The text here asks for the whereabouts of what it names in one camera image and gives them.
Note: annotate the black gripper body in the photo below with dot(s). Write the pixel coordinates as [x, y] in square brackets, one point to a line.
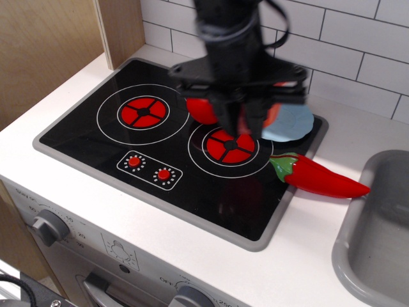
[242, 66]

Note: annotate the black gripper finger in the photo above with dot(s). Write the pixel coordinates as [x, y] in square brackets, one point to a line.
[227, 113]
[255, 113]

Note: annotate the pink toy cup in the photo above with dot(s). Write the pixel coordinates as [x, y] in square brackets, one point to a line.
[271, 115]

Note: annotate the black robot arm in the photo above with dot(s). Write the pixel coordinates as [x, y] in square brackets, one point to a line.
[230, 22]

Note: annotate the light blue toy plate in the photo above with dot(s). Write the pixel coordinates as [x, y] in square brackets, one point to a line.
[292, 123]

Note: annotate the red toy apple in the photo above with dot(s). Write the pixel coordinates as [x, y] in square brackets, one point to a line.
[201, 110]

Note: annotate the red toy chili pepper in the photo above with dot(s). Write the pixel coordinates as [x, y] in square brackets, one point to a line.
[307, 175]

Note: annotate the black toy stovetop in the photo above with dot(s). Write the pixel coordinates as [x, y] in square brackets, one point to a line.
[133, 132]

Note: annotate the grey toy sink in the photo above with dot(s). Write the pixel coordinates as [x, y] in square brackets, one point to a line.
[370, 254]

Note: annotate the grey temperature knob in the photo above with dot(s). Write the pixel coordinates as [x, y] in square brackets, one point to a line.
[190, 297]

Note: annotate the wooden side panel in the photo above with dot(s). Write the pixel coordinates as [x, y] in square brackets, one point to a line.
[44, 43]

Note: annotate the white toy oven front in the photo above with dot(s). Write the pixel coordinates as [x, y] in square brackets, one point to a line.
[135, 277]

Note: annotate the grey timer knob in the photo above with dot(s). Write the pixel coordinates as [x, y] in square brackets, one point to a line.
[49, 227]

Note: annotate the grey oven door handle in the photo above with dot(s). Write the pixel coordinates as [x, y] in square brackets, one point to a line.
[96, 288]

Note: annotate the black device with cable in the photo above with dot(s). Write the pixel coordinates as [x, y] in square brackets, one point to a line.
[32, 293]

